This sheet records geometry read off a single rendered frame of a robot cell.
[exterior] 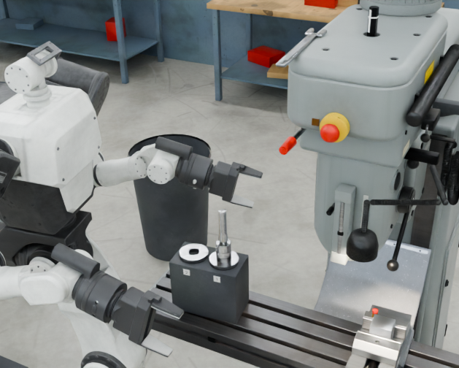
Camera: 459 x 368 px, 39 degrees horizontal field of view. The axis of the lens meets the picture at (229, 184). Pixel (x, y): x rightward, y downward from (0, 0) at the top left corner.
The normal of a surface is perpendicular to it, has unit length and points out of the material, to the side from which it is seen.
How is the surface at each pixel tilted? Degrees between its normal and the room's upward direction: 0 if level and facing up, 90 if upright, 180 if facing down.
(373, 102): 90
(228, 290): 90
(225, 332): 0
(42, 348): 0
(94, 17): 90
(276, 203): 0
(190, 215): 94
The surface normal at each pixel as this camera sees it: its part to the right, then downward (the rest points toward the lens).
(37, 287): -0.39, 0.38
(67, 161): 0.95, 0.15
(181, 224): 0.31, 0.53
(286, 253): -0.02, -0.86
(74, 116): 0.66, -0.51
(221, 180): -0.25, 0.59
